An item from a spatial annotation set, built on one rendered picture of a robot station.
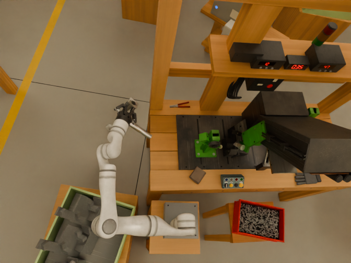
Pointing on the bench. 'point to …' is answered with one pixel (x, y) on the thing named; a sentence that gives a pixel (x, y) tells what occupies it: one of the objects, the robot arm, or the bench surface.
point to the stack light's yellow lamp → (322, 37)
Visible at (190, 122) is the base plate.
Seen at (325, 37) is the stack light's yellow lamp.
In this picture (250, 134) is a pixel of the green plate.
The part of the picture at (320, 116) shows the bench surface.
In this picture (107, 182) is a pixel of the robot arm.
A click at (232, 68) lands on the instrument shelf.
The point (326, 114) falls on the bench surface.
